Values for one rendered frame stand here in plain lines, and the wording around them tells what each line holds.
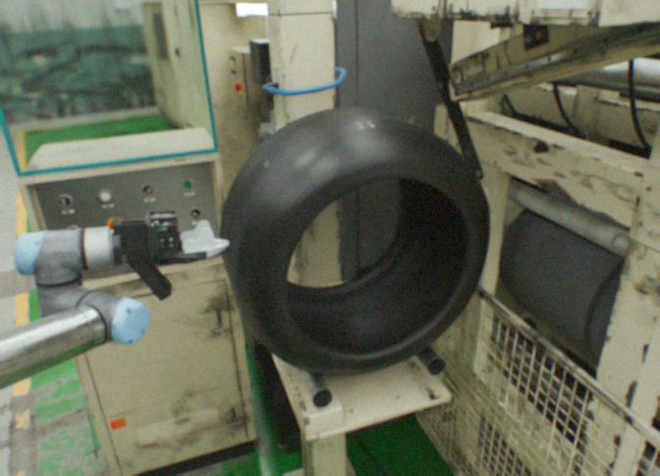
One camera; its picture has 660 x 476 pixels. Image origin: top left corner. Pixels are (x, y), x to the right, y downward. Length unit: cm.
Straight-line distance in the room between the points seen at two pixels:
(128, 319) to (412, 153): 57
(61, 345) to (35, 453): 176
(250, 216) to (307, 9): 51
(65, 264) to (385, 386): 78
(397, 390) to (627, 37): 88
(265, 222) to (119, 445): 136
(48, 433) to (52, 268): 173
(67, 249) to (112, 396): 104
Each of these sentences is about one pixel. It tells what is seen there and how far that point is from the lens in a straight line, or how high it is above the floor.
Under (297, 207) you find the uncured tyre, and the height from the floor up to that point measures 135.
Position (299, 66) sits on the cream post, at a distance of 120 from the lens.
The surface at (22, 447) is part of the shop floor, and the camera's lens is 265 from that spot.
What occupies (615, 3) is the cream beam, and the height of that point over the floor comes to 167.
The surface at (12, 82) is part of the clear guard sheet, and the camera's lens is 156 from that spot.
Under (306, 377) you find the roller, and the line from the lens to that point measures 116.
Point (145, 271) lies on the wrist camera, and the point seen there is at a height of 123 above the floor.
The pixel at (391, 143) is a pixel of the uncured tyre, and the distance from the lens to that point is 93.
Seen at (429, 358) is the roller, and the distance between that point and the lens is 121.
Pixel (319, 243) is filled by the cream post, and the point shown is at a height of 108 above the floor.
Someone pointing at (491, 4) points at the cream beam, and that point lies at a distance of 93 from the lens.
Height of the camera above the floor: 168
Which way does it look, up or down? 25 degrees down
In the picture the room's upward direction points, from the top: 2 degrees counter-clockwise
